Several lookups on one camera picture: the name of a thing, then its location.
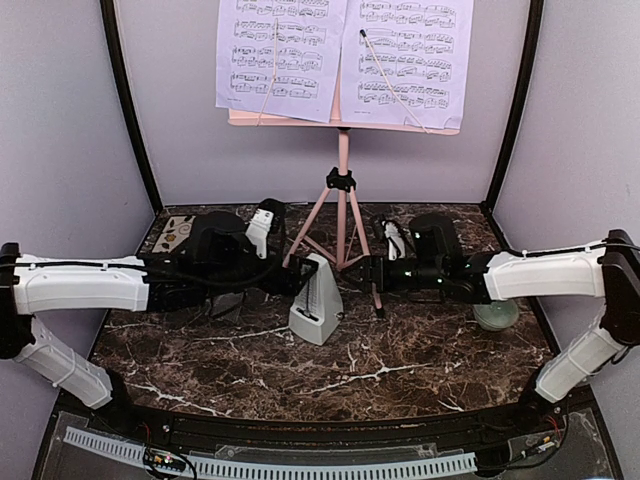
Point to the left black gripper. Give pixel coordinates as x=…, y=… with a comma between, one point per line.
x=292, y=285

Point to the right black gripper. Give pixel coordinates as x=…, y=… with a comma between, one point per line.
x=369, y=263

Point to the white metronome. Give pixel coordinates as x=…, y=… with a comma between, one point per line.
x=318, y=309

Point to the pink music stand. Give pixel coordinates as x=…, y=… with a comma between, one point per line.
x=349, y=218

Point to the purple sheet music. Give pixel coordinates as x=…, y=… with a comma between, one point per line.
x=405, y=63
x=279, y=57

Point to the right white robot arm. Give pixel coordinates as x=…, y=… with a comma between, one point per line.
x=607, y=269

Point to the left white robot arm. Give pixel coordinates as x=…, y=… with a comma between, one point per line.
x=222, y=254

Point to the floral ceramic tile coaster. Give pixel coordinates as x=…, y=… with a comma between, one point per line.
x=175, y=232

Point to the pale green bowl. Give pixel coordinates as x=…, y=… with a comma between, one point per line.
x=496, y=316

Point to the small circuit board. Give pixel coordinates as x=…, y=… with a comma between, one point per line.
x=163, y=461

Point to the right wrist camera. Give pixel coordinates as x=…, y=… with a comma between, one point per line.
x=391, y=232

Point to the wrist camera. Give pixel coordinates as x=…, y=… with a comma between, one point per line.
x=268, y=218
x=391, y=232

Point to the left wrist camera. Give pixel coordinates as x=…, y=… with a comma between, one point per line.
x=268, y=218

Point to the white slotted cable duct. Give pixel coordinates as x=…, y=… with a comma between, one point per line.
x=273, y=465

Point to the right black frame post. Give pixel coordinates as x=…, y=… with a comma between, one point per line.
x=521, y=89

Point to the black frame post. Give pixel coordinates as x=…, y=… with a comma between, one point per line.
x=128, y=109
x=521, y=89

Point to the left black frame post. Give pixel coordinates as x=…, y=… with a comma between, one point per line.
x=128, y=109

